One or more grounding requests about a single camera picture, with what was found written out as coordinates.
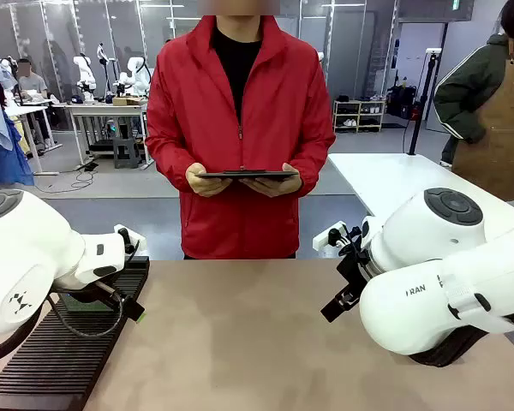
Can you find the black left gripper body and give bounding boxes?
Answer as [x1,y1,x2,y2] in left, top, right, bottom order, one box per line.
[56,280,123,310]

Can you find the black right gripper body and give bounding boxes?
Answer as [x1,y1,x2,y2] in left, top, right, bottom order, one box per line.
[336,230,372,310]

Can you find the red-sleeved right forearm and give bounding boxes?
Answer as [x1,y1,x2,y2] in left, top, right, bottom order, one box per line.
[145,136,199,194]

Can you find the red-sleeved left forearm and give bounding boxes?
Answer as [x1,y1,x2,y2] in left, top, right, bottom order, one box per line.
[290,136,338,199]

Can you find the black slotted PCB rack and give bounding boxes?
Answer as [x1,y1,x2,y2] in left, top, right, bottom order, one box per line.
[0,255,151,411]

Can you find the person's left hand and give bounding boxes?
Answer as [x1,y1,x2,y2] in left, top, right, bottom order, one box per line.
[238,162,304,199]

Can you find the person's right hand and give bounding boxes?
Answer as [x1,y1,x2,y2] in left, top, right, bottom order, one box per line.
[185,163,233,199]

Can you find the white rounded table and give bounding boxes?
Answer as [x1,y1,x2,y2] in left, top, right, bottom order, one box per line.
[327,152,514,241]

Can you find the grey step stool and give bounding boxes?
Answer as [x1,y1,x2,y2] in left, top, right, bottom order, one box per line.
[112,136,139,170]

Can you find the wooden shoe shelf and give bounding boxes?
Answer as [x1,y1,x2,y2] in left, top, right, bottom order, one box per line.
[332,98,387,134]

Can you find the person in blue shirt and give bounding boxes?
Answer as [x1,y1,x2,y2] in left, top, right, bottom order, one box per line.
[0,46,36,188]

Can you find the black equipment cases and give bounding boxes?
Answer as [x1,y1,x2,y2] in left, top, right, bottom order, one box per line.
[387,84,421,120]

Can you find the white background workbench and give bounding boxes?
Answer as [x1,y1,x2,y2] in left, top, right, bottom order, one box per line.
[63,100,153,170]

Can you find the black stand with white head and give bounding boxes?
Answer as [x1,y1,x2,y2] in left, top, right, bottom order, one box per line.
[406,47,443,156]

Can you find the person in red jacket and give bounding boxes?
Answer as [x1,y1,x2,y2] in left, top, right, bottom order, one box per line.
[145,3,338,261]

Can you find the white background desk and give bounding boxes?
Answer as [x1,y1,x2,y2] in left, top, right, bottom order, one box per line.
[3,102,63,177]

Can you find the person in brown apron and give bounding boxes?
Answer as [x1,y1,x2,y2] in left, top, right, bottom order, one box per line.
[433,0,514,202]

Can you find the seated person in grey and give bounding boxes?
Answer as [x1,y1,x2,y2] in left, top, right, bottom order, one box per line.
[15,58,53,149]

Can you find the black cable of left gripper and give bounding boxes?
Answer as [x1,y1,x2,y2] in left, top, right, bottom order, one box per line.
[45,285,128,341]

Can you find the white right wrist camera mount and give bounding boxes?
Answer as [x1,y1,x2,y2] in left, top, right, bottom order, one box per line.
[312,221,350,251]

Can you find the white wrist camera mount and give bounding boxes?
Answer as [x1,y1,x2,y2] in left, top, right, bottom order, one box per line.
[113,223,148,254]
[312,221,350,251]

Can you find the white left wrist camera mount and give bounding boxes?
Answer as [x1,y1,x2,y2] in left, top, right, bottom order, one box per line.
[113,223,148,254]

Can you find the black corrugated hose left arm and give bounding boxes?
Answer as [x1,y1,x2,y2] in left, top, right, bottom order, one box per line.
[0,299,49,366]

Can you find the black corrugated hose arm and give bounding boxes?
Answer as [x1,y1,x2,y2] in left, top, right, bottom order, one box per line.
[410,310,514,368]
[0,299,49,366]

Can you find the black floor cables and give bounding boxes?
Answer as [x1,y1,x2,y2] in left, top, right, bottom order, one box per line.
[46,161,99,194]

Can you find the black corrugated hose right arm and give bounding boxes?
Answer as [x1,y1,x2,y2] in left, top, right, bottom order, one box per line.
[410,310,514,368]

